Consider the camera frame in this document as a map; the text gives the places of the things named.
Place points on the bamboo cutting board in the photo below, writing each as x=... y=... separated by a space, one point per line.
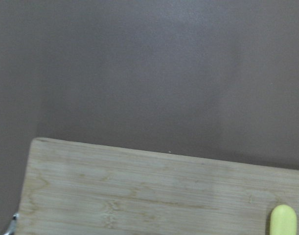
x=73 y=188

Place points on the yellow plastic knife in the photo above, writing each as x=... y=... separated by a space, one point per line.
x=283 y=221

